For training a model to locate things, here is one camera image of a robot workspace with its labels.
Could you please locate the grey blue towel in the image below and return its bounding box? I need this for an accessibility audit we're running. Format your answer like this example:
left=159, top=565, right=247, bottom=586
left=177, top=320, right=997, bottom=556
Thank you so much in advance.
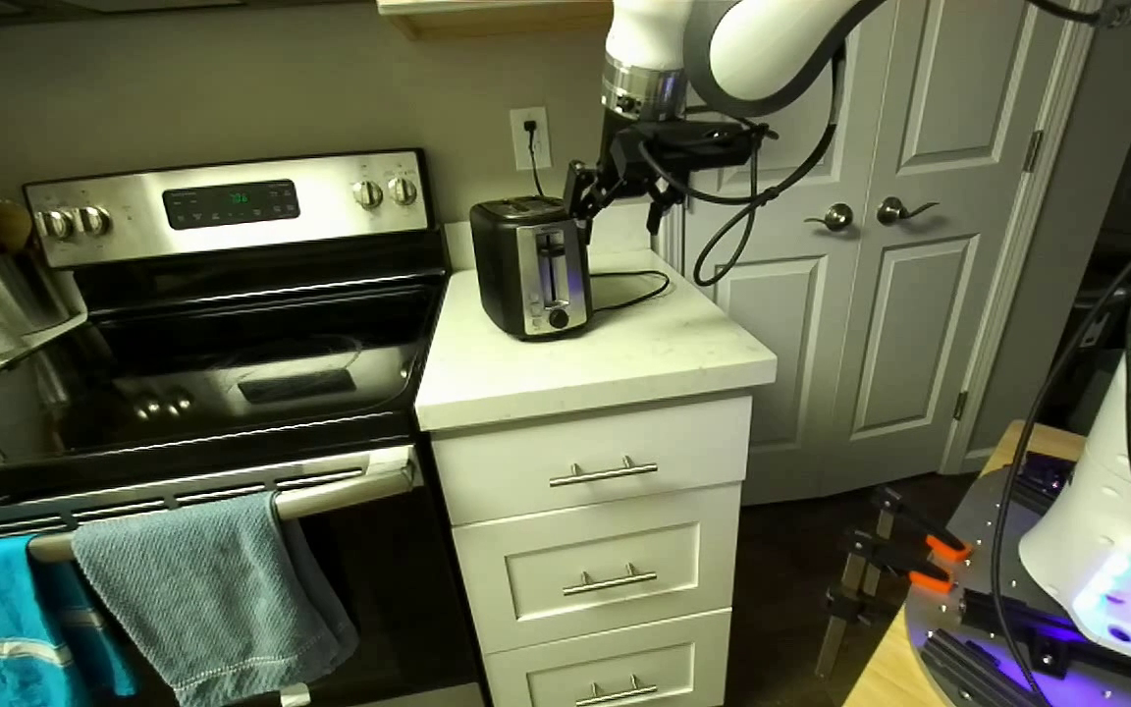
left=66, top=490, right=362, bottom=707

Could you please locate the silver drawer handle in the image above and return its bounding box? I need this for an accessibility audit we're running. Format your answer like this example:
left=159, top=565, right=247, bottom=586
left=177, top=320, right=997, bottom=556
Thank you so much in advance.
left=556, top=562, right=663, bottom=599
left=572, top=671, right=663, bottom=707
left=544, top=452, right=663, bottom=490

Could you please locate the grey robot mounting plate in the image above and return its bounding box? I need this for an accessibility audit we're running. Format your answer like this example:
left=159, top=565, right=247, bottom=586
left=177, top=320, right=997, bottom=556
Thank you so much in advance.
left=904, top=454, right=1131, bottom=707

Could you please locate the black and silver toaster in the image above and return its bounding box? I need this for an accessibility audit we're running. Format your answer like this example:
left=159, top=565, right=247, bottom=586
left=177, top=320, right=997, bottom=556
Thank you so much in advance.
left=467, top=192, right=598, bottom=345

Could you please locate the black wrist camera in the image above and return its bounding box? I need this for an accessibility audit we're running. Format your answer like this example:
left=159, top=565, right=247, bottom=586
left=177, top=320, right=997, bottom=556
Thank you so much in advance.
left=675, top=113, right=769, bottom=174

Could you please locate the white drawer cabinet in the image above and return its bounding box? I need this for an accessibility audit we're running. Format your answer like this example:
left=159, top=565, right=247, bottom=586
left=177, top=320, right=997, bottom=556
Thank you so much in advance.
left=413, top=252, right=782, bottom=707

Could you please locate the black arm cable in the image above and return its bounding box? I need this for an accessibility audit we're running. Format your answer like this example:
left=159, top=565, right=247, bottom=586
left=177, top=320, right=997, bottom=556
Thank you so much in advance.
left=634, top=36, right=857, bottom=294

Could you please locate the black and steel stove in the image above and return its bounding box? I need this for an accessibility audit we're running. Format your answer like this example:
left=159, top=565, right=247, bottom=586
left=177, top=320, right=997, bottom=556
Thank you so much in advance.
left=0, top=145, right=456, bottom=707

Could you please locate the white wall outlet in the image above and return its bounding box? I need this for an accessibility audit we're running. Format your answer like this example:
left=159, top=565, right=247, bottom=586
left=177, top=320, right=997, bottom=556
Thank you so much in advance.
left=507, top=100, right=553, bottom=175

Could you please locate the white panel door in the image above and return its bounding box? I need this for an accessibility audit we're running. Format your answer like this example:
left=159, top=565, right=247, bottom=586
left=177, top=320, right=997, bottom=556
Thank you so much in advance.
left=866, top=0, right=1098, bottom=481
left=678, top=0, right=875, bottom=511

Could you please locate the silver oven door handle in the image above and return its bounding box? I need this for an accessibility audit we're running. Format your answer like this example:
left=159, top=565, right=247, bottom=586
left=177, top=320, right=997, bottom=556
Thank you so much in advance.
left=26, top=447, right=429, bottom=569

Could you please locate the silver door lever handle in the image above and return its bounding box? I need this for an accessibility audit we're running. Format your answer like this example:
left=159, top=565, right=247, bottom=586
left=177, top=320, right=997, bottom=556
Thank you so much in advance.
left=806, top=194, right=861, bottom=240
left=870, top=192, right=943, bottom=231

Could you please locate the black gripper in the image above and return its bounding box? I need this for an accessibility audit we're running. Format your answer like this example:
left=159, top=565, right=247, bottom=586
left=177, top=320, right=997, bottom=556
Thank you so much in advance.
left=562, top=111, right=685, bottom=225

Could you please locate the orange handled black clamp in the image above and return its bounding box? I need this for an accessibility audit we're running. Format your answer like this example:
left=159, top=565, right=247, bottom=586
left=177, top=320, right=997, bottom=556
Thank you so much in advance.
left=824, top=526, right=956, bottom=659
left=853, top=486, right=969, bottom=569

